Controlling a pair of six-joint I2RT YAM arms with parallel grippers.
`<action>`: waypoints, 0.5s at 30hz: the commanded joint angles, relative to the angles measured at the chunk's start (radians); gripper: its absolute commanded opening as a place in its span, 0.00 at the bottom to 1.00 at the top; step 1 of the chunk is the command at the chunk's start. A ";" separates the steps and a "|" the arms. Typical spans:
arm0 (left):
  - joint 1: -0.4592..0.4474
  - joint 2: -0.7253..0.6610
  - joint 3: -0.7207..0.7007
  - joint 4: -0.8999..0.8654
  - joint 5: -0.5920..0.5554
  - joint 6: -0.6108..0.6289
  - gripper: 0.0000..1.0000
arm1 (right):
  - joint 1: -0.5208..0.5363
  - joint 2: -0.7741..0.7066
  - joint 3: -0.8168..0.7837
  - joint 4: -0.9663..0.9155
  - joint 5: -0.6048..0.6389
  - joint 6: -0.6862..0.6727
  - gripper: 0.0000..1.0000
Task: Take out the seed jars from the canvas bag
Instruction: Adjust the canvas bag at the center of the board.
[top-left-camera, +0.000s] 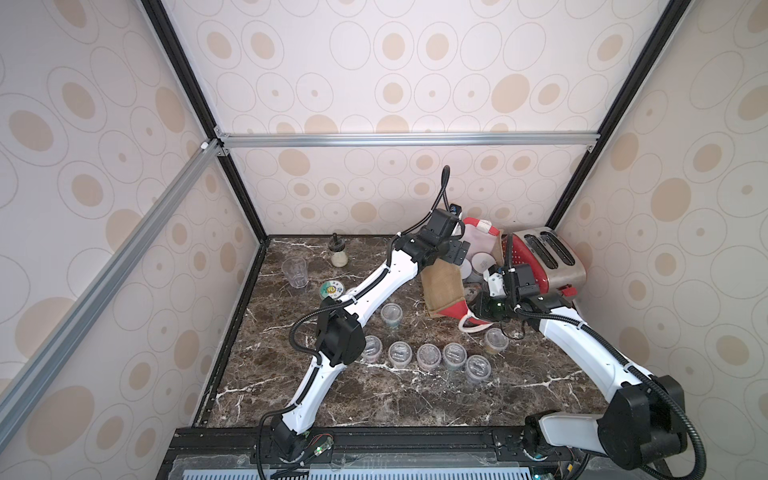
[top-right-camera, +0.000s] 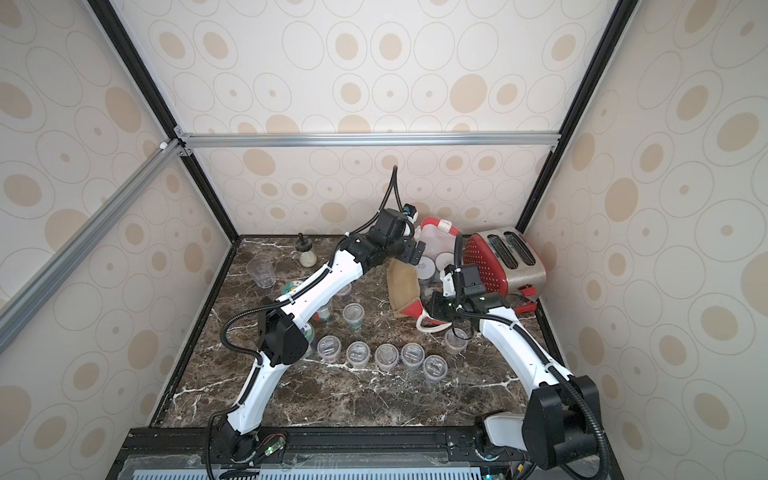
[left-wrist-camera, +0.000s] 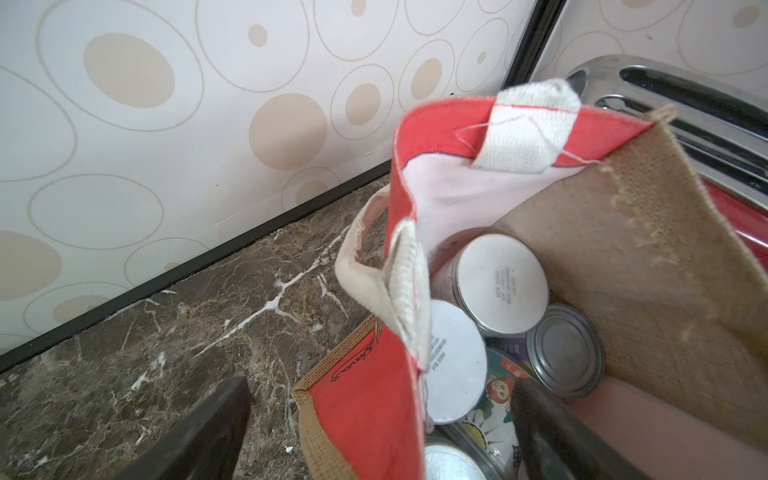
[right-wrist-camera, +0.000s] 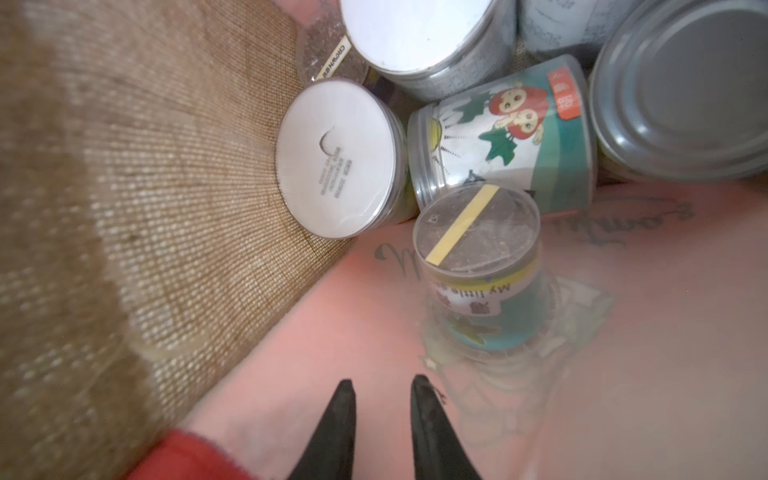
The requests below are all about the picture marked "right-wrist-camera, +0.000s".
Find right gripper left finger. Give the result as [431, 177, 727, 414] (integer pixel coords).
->
[288, 379, 357, 480]

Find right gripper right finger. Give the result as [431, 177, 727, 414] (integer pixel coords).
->
[410, 374, 481, 480]

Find red burlap canvas bag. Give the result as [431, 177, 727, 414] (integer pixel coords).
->
[1, 1, 767, 479]

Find small jar teal label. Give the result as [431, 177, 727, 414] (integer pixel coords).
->
[413, 183, 555, 353]

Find wide jar white bottom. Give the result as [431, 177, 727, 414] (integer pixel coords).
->
[275, 79, 418, 239]

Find wide jar strawberry label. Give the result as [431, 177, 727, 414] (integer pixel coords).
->
[407, 54, 597, 215]

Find wide jar dark lid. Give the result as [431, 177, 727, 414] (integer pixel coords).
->
[339, 0, 517, 102]

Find small clear jar dark seeds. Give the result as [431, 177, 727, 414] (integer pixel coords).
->
[296, 10, 369, 87]

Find wide jar white label top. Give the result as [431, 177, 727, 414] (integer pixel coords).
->
[589, 1, 767, 182]

